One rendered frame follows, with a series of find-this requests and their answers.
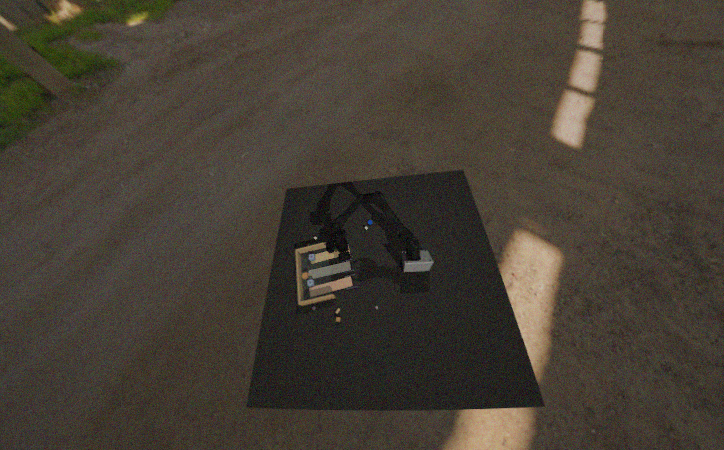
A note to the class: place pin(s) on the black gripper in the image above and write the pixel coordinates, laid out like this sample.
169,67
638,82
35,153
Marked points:
342,248

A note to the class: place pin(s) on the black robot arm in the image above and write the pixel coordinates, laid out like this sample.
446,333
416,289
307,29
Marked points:
378,199

